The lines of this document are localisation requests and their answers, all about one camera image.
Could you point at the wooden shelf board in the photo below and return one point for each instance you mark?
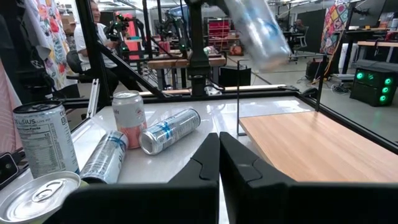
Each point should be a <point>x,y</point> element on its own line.
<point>311,146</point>

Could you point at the black computer tower green lights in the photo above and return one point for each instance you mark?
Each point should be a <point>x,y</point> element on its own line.
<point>373,85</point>

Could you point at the green Sanzo can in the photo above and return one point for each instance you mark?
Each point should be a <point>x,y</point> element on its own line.
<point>34,199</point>

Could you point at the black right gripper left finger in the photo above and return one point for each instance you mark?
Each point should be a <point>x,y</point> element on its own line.
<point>186,199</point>

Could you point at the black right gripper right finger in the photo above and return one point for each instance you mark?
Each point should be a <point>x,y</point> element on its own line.
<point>280,202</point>

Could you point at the silver Celsius energy can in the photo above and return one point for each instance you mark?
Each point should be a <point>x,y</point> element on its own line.
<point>105,158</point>
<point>46,140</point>
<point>169,130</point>
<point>258,34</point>

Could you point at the black monitor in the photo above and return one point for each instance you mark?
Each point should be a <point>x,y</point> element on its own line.
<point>368,12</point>

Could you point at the wooden workbench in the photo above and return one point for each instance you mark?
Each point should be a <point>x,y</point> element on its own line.
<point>168,63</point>

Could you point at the black table-level camera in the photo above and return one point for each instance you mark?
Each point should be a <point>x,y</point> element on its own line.
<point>7,168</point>

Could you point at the floral printed fabric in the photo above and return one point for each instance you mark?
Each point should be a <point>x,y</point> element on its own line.
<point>54,34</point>

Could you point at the person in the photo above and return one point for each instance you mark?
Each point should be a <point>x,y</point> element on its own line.
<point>299,26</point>
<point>81,40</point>

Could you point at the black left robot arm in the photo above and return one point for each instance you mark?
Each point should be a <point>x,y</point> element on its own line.
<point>199,46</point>

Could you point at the black aluminium table frame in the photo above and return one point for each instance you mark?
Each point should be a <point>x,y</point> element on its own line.
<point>93,62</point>

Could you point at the black background robot arm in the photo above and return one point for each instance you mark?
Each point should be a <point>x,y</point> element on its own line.
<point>116,31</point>
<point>174,29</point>

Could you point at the white metal bracket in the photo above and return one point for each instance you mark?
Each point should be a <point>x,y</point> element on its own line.
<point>93,98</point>

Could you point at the pink striped cloth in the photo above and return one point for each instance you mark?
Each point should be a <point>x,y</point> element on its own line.
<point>7,118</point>

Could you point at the black box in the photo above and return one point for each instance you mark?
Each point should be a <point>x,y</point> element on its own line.
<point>234,76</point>

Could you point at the colourful patchwork panel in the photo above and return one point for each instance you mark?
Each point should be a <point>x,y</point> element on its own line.
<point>334,26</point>

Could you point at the black office chair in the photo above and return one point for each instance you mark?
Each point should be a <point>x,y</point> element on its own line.
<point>74,62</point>

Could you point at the Spindrift sparkling water can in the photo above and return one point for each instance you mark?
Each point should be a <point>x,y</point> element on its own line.
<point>129,118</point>

